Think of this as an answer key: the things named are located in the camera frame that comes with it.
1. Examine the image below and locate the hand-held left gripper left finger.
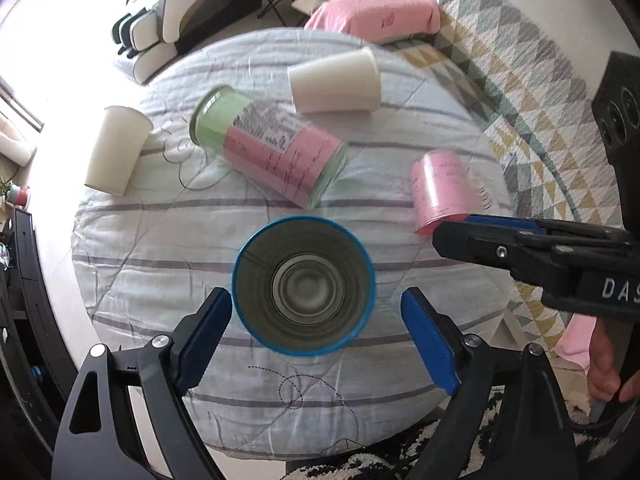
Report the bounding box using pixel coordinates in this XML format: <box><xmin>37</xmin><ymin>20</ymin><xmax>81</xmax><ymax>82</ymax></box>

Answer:
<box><xmin>50</xmin><ymin>287</ymin><xmax>234</xmax><ymax>480</ymax></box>

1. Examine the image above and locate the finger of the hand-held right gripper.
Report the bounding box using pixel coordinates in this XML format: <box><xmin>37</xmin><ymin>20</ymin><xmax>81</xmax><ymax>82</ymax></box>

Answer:
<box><xmin>432</xmin><ymin>221</ymin><xmax>556</xmax><ymax>282</ymax></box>
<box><xmin>462</xmin><ymin>213</ymin><xmax>632</xmax><ymax>247</ymax></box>

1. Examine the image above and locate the black and white rug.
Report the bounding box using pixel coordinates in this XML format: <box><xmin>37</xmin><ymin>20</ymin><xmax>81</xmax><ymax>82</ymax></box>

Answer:
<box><xmin>285</xmin><ymin>385</ymin><xmax>626</xmax><ymax>480</ymax></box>

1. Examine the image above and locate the glass jar with pink label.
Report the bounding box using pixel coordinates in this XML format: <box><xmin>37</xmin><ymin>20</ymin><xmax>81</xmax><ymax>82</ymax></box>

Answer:
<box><xmin>189</xmin><ymin>86</ymin><xmax>350</xmax><ymax>211</ymax></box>

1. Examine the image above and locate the white paper cup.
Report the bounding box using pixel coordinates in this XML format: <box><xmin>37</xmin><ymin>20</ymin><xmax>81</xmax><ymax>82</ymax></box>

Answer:
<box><xmin>83</xmin><ymin>105</ymin><xmax>156</xmax><ymax>197</ymax></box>
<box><xmin>287</xmin><ymin>47</ymin><xmax>383</xmax><ymax>115</ymax></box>

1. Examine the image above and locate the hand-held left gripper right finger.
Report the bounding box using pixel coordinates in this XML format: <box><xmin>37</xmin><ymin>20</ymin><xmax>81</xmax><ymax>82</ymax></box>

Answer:
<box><xmin>400</xmin><ymin>287</ymin><xmax>587</xmax><ymax>480</ymax></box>

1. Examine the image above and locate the triangle patterned quilt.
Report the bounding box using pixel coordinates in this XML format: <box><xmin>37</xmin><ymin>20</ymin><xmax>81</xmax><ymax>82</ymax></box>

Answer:
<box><xmin>400</xmin><ymin>0</ymin><xmax>626</xmax><ymax>361</ymax></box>

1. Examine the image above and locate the pink plastic cup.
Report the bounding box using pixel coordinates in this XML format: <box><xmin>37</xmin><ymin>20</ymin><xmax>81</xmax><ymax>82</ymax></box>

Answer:
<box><xmin>409</xmin><ymin>150</ymin><xmax>497</xmax><ymax>235</ymax></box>

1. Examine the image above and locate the pink cloth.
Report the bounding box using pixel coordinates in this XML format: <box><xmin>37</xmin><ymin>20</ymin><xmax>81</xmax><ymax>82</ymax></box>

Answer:
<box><xmin>554</xmin><ymin>314</ymin><xmax>600</xmax><ymax>376</ymax></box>

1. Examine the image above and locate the blue metal cup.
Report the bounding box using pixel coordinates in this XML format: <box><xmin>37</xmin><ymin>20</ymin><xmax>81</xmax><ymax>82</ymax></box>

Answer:
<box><xmin>231</xmin><ymin>216</ymin><xmax>376</xmax><ymax>358</ymax></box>

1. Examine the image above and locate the pink pillow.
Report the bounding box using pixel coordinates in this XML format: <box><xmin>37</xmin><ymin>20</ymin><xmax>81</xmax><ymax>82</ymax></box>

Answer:
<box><xmin>303</xmin><ymin>0</ymin><xmax>442</xmax><ymax>46</ymax></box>

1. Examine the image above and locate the white massage chair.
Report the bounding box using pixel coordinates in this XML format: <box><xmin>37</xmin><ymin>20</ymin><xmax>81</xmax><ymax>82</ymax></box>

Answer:
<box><xmin>110</xmin><ymin>0</ymin><xmax>263</xmax><ymax>86</ymax></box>

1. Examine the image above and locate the person's right hand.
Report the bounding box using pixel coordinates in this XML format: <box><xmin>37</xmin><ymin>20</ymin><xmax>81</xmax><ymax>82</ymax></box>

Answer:
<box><xmin>586</xmin><ymin>329</ymin><xmax>640</xmax><ymax>405</ymax></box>

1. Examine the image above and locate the black shelf stand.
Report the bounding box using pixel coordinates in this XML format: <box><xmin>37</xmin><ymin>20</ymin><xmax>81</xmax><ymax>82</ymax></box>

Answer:
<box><xmin>0</xmin><ymin>208</ymin><xmax>76</xmax><ymax>441</ymax></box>

